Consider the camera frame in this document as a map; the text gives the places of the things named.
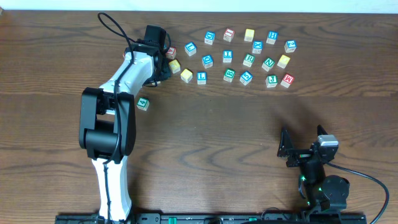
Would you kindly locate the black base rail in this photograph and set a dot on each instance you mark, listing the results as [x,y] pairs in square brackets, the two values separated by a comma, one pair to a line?
[272,217]

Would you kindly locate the red M block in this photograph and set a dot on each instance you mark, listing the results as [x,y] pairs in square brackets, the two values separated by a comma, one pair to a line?
[287,80]

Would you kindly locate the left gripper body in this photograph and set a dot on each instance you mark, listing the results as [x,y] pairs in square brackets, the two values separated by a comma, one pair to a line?
[165,73]

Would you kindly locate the red I block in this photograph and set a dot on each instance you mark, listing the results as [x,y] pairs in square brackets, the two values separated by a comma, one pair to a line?
[228,35]

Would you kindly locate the green N block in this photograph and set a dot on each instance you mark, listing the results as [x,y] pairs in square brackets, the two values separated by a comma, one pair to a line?
[268,64]

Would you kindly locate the blue two block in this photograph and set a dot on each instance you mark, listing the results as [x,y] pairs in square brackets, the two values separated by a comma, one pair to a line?
[290,46]

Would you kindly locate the green B block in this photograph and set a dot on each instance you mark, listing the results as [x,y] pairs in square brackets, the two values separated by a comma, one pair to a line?
[229,75]

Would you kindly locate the yellow K block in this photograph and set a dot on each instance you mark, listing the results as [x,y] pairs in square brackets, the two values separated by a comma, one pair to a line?
[174,66]

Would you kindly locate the blue Q block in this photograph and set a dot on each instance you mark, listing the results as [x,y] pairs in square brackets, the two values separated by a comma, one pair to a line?
[209,38]

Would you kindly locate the yellow O block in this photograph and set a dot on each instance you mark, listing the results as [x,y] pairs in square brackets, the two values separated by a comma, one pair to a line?
[283,61]

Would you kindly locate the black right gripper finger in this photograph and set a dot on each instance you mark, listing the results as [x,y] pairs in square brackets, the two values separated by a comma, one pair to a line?
[321,130]
[286,145]

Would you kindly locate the blue H block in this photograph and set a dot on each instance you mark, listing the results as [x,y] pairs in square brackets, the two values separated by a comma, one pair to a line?
[272,37]

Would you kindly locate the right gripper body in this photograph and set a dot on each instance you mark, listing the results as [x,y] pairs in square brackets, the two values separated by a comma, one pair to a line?
[302,156]

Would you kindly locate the blue X block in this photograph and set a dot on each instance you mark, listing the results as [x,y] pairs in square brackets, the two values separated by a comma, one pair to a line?
[257,47]

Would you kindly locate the blue L block front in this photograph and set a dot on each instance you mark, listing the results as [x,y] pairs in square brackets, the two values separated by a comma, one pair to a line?
[201,78]

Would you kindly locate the blue L block middle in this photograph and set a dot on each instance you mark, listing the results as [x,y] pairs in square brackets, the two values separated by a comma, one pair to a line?
[227,56]

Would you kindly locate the yellow block near L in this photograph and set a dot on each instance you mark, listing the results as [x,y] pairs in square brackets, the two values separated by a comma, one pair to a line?
[186,75]

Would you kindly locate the green J block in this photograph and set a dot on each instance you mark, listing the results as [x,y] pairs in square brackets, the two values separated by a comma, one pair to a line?
[271,81]

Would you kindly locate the yellow S block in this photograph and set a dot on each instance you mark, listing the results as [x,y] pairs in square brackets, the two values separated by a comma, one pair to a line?
[249,35]

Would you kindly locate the green 4 block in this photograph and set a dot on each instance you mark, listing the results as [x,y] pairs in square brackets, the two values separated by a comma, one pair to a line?
[143,104]

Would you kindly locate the blue l block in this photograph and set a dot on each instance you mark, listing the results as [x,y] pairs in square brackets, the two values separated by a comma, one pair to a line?
[227,56]
[201,78]

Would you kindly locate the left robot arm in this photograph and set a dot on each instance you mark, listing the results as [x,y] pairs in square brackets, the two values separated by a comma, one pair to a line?
[108,125]

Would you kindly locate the green R block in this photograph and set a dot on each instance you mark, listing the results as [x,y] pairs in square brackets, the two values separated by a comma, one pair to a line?
[248,60]

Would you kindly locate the blue D block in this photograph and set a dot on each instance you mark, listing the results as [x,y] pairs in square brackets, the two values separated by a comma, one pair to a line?
[207,61]

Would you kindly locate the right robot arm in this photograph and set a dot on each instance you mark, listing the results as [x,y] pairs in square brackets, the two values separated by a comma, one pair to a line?
[327,193]

